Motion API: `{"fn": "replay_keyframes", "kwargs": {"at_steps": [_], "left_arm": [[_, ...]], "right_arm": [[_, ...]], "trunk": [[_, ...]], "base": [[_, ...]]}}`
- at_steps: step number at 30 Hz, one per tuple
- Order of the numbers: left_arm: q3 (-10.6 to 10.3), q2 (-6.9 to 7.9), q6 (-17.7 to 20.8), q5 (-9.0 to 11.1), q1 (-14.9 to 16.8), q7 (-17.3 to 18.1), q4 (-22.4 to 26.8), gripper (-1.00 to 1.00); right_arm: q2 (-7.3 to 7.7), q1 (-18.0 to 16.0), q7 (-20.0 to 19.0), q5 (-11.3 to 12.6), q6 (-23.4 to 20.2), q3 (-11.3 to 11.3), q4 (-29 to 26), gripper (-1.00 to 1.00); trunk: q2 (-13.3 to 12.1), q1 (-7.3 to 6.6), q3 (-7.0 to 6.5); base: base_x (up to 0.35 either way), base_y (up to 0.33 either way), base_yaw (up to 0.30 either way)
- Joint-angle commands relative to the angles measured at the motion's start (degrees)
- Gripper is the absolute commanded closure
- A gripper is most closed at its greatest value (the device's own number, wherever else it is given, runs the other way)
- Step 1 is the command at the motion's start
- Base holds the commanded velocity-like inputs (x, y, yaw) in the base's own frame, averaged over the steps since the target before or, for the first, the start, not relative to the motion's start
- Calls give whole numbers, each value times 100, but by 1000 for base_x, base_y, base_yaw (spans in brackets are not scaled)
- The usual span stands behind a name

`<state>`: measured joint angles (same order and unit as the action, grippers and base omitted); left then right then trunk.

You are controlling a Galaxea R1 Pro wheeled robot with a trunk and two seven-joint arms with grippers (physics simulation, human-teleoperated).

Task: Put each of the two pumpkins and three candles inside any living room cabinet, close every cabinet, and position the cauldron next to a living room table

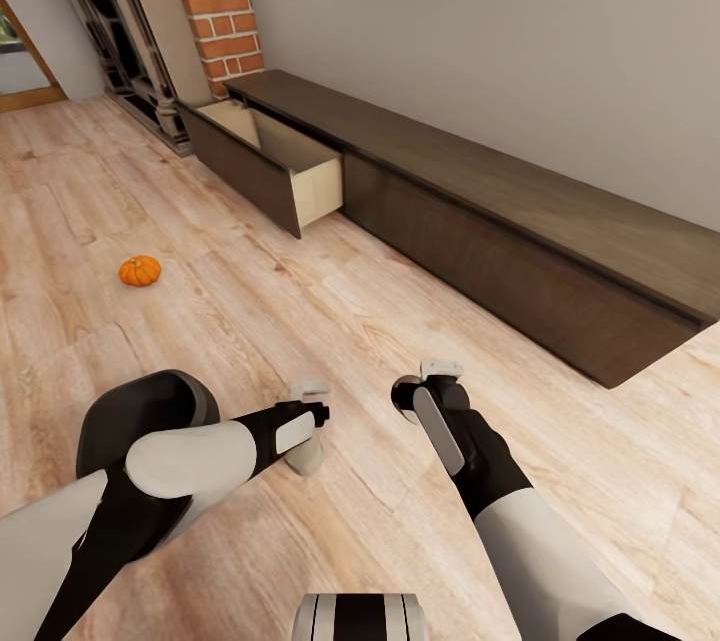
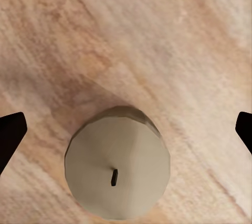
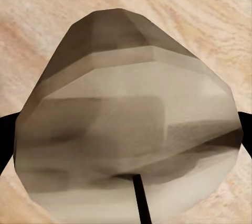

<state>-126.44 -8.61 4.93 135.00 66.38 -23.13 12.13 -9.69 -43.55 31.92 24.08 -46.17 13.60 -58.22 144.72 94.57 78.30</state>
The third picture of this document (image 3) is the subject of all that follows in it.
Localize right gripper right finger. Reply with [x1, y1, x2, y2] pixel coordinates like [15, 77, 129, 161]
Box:
[238, 112, 252, 158]

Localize pillar candle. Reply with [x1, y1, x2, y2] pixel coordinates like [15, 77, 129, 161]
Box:
[13, 8, 244, 224]

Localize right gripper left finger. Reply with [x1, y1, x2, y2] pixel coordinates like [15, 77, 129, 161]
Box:
[0, 112, 19, 174]

